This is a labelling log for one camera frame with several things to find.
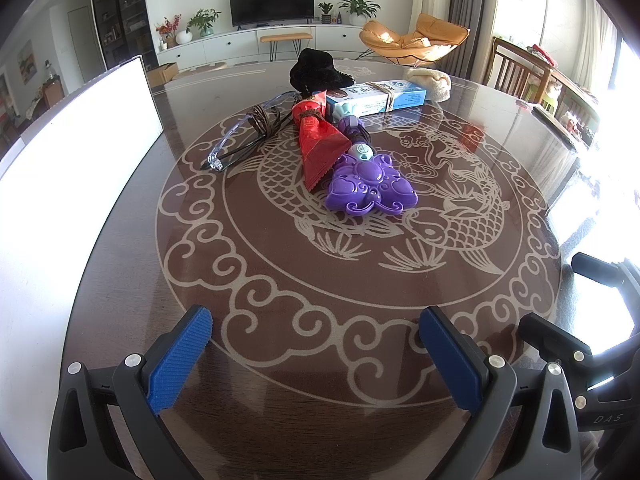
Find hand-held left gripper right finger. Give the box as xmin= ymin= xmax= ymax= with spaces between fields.
xmin=419 ymin=305 xmax=583 ymax=480

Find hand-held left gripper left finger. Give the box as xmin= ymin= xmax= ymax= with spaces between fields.
xmin=47 ymin=304 xmax=213 ymax=480

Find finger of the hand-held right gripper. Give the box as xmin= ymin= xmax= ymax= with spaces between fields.
xmin=516 ymin=311 xmax=640 ymax=396
xmin=571 ymin=251 xmax=640 ymax=321

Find purple flower toy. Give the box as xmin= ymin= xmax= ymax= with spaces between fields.
xmin=324 ymin=115 xmax=418 ymax=217

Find red snack packet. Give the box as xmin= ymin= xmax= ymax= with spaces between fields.
xmin=292 ymin=91 xmax=351 ymax=193

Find brown patterned glass desktop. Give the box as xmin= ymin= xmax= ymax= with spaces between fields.
xmin=62 ymin=57 xmax=616 ymax=480

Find white board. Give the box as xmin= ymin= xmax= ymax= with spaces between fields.
xmin=0 ymin=55 xmax=165 ymax=461

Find wooden chair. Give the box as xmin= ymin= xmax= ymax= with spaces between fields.
xmin=482 ymin=37 xmax=553 ymax=103

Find white sheer curtain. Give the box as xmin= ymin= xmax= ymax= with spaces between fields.
xmin=572 ymin=0 xmax=621 ymax=96

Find cream plush cloth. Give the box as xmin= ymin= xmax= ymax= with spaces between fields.
xmin=404 ymin=68 xmax=453 ymax=103

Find blue toothpaste box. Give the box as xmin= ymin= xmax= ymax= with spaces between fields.
xmin=325 ymin=79 xmax=432 ymax=117

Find cardboard box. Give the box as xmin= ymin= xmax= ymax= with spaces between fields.
xmin=145 ymin=62 xmax=179 ymax=86

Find orange lounge chair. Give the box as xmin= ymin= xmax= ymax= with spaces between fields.
xmin=359 ymin=13 xmax=471 ymax=67

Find beige round floor cushion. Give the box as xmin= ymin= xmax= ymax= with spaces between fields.
xmin=172 ymin=61 xmax=228 ymax=80

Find grey curtain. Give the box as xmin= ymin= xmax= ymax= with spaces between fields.
xmin=442 ymin=0 xmax=501 ymax=86

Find wooden sideboard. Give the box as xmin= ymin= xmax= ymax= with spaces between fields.
xmin=41 ymin=74 xmax=66 ymax=108

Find black plush hat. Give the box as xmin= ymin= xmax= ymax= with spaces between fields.
xmin=290 ymin=48 xmax=357 ymax=95

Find white television cabinet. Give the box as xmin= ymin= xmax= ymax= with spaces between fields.
xmin=156 ymin=22 xmax=381 ymax=68

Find white door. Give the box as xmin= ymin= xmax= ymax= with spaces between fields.
xmin=67 ymin=6 xmax=93 ymax=86

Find red flower plant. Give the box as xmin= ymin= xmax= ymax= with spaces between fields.
xmin=155 ymin=14 xmax=182 ymax=48

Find wooden bench with metal legs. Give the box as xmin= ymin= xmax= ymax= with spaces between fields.
xmin=259 ymin=31 xmax=313 ymax=61

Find green potted plant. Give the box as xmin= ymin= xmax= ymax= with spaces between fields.
xmin=187 ymin=8 xmax=222 ymax=38

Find large leafy potted plant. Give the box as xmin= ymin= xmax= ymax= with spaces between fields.
xmin=338 ymin=0 xmax=382 ymax=26

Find dark glass cabinet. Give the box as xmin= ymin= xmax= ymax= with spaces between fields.
xmin=90 ymin=0 xmax=153 ymax=73

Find black television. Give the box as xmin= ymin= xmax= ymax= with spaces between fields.
xmin=229 ymin=0 xmax=316 ymax=28

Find clear glasses with brown cord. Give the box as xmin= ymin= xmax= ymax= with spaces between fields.
xmin=201 ymin=91 xmax=301 ymax=173

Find framed wall painting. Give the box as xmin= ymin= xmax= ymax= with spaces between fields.
xmin=16 ymin=39 xmax=37 ymax=83

